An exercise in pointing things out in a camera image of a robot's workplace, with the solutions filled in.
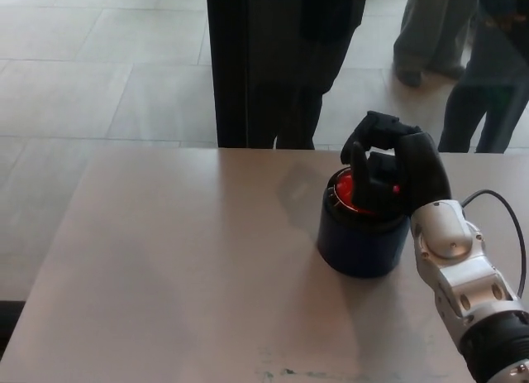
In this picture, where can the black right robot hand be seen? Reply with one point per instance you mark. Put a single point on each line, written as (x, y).
(417, 168)

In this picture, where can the person in dark blue jeans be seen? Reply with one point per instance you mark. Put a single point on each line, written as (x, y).
(492, 89)

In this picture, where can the person in grey baggy trousers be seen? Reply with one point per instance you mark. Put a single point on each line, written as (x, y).
(430, 31)

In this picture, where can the person in black trousers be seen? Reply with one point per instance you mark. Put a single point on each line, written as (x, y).
(306, 68)

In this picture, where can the black door frame post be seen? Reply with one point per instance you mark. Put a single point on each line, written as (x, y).
(231, 68)

